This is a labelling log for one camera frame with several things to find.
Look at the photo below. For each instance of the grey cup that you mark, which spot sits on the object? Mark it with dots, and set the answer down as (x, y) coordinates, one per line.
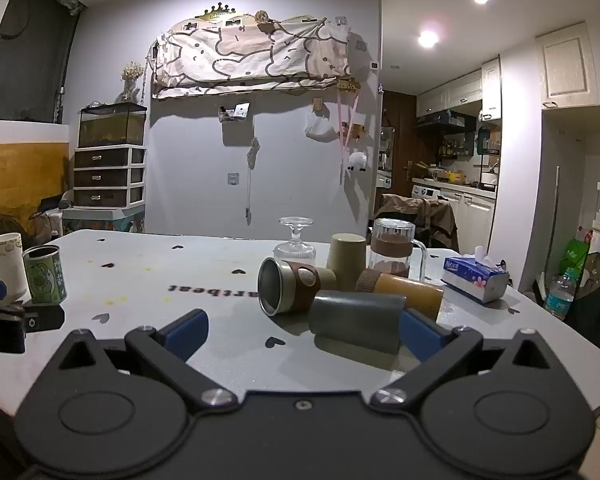
(356, 321)

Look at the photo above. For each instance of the chair with brown cloth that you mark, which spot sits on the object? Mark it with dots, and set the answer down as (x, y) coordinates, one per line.
(420, 217)

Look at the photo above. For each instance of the black range hood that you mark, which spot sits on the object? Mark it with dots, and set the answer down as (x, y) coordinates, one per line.
(445, 120)

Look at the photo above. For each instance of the white wall cabinet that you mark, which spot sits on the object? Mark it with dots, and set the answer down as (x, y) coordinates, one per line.
(568, 67)

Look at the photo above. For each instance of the white face mask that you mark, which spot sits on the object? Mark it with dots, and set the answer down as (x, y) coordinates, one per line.
(320, 128)

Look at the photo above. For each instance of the glass fish tank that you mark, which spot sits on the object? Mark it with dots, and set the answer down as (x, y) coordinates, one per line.
(112, 125)

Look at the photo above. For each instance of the glass mug with brown sleeve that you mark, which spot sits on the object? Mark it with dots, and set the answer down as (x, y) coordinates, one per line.
(394, 250)

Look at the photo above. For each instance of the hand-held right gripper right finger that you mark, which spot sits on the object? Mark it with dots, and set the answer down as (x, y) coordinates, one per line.
(421, 336)

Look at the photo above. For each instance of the beige cup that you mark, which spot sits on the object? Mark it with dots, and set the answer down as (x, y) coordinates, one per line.
(347, 261)

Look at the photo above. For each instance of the clear water bottle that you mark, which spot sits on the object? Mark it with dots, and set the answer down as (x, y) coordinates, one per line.
(560, 296)

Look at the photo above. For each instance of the steel cup with brown sleeve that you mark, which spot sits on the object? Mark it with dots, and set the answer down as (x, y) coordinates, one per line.
(290, 286)

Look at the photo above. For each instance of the green printed tin can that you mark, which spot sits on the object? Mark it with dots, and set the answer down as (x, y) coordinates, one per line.
(45, 275)

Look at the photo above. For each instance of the clear glass goblet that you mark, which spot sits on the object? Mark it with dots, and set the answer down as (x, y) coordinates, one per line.
(295, 245)

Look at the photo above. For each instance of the cartoon printed cloth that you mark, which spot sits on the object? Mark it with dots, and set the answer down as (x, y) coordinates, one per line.
(250, 55)

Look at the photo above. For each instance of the dark window curtain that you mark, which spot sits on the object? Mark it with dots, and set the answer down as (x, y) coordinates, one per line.
(27, 52)

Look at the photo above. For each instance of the dried flower bouquet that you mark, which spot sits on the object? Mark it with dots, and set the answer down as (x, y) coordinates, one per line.
(131, 79)

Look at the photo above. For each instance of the teal side table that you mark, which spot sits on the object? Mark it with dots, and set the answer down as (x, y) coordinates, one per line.
(102, 219)

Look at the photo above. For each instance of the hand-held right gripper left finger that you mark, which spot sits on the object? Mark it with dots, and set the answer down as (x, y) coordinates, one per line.
(189, 334)

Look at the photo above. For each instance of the white drawer unit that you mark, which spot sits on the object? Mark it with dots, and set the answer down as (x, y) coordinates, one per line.
(109, 176)

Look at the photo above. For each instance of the white washing machine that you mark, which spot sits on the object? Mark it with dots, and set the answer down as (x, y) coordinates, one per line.
(426, 193)

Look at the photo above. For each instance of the white plush toy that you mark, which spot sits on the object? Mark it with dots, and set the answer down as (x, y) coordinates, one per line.
(357, 161)

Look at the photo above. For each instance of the blue floral tissue pack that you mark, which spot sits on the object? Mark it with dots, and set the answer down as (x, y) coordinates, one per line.
(474, 278)

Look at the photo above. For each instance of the white paper cup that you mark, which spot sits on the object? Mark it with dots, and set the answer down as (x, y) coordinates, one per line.
(9, 263)

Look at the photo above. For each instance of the yellow cup with brown band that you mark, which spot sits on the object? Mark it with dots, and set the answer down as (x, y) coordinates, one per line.
(402, 292)

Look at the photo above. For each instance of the gold crown wall ornament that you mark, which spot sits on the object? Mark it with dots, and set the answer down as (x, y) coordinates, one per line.
(220, 12)

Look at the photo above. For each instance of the green bag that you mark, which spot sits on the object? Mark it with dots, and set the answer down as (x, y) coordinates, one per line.
(575, 256)

